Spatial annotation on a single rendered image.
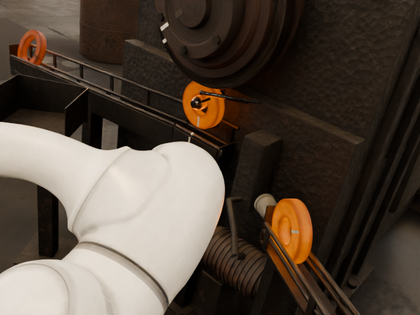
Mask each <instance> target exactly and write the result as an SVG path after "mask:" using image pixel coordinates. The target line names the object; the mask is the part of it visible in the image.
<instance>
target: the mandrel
mask: <svg viewBox="0 0 420 315"><path fill-rule="evenodd" d="M202 99H205V98H204V97H203V96H202V95H199V96H195V97H193V99H192V101H191V107H192V108H194V109H195V110H201V109H205V108H208V104H207V102H204V103H202V104H199V101H200V100H202Z"/></svg>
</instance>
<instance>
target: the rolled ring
mask: <svg viewBox="0 0 420 315"><path fill-rule="evenodd" d="M34 39H36V42H37V47H36V52H35V54H34V56H33V57H32V59H31V60H29V62H31V63H33V64H36V65H38V66H39V65H40V64H41V62H42V61H43V59H44V56H45V53H46V47H47V43H46V38H45V36H44V34H43V33H42V32H39V31H37V30H35V29H32V30H29V31H28V32H27V33H26V34H25V35H24V36H23V37H22V39H21V41H20V43H19V47H18V50H17V56H18V57H19V58H21V59H24V60H27V61H28V57H27V52H28V47H29V45H30V43H31V42H32V40H34Z"/></svg>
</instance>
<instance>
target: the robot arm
mask: <svg viewBox="0 0 420 315"><path fill-rule="evenodd" d="M0 177H7V178H16V179H22V180H26V181H29V182H32V183H35V184H37V185H39V186H41V187H43V188H45V189H47V190H48V191H50V192H51V193H53V194H54V195H55V196H56V197H57V198H58V199H59V200H60V201H61V202H62V204H63V206H64V208H65V210H66V214H67V228H68V230H69V231H71V232H72V233H73V234H74V235H75V236H76V237H77V239H78V241H79V242H78V244H77V245H76V246H75V248H74V249H73V250H72V251H71V252H70V253H69V254H68V255H67V256H66V257H64V258H63V259H62V260H55V259H43V260H37V261H28V262H24V263H21V264H18V265H16V266H13V267H11V268H9V269H7V270H6V271H4V272H2V273H1V274H0V315H164V313H165V312H166V309H167V308H168V306H169V305H170V303H171V302H172V300H173V299H174V298H175V296H176V295H177V294H178V292H179V291H180V290H181V289H182V288H183V287H184V286H185V284H186V283H187V282H188V280H189V278H190V277H191V275H192V274H193V272H194V270H195V269H196V267H197V265H198V264H199V262H200V260H201V258H202V256H203V254H204V253H205V251H206V249H207V247H208V244H209V242H210V240H211V238H212V236H213V234H214V231H215V228H216V226H217V223H218V221H219V217H220V215H221V211H222V208H223V203H224V193H225V185H224V178H223V175H222V172H221V170H220V168H219V166H218V164H217V163H216V161H215V160H214V158H213V157H212V156H211V155H210V154H209V153H208V152H206V151H205V150H204V149H202V148H200V147H198V146H196V145H194V144H191V143H189V142H170V143H166V144H161V145H158V146H157V147H155V148H154V149H153V150H152V151H137V150H133V149H131V148H130V147H127V146H124V147H121V148H119V149H114V150H110V151H104V150H100V149H96V148H94V147H91V146H88V145H86V144H84V143H81V142H79V141H77V140H74V139H71V138H70V137H66V136H63V135H61V134H58V133H55V132H52V131H48V130H45V129H41V128H37V127H32V126H25V125H21V124H12V123H7V122H0Z"/></svg>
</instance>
